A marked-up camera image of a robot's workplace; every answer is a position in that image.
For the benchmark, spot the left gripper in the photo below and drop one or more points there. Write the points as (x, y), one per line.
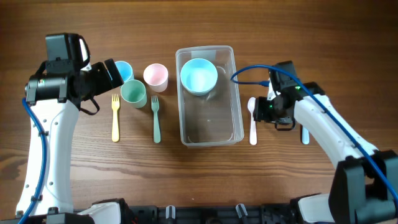
(101, 78)

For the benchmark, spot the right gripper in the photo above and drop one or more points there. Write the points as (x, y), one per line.
(261, 114)

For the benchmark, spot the white plastic spoon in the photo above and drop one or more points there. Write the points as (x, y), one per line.
(253, 131)

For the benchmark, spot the blue plastic cup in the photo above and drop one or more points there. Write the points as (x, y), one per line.
(125, 70)

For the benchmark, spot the green plastic cup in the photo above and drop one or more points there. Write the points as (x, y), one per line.
(134, 92)

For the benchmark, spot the yellow plastic fork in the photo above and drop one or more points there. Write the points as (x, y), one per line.
(115, 104)

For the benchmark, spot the pink plastic cup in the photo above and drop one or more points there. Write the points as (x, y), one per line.
(156, 76)

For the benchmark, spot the green plastic fork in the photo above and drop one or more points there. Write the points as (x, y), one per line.
(155, 108)

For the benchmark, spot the light blue plastic fork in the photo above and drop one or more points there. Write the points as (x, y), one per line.
(305, 136)

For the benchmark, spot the blue plastic bowl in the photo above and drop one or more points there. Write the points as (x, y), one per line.
(198, 74)

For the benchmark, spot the green plastic bowl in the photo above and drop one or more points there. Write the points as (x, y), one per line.
(200, 93)

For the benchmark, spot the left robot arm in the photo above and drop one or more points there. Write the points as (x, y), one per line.
(53, 97)

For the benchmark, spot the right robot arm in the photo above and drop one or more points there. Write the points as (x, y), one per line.
(365, 177)

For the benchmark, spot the clear plastic container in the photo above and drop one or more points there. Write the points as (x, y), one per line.
(214, 119)

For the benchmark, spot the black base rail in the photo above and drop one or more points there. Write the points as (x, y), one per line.
(118, 211)

